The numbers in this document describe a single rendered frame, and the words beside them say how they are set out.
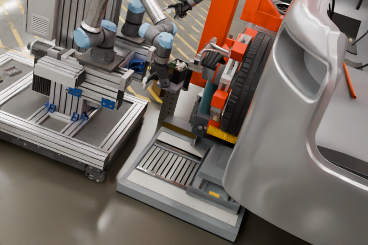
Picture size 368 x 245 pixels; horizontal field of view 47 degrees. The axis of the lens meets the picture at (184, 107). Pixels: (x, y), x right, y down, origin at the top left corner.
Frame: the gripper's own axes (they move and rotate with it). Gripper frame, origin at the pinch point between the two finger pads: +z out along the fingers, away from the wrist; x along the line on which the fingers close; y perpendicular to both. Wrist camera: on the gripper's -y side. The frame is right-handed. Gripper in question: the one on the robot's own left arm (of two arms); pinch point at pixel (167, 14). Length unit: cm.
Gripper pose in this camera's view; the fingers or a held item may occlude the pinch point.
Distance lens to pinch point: 317.5
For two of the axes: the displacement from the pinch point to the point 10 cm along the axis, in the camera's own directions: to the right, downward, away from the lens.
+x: 5.8, 2.4, 7.8
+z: -7.9, 4.1, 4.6
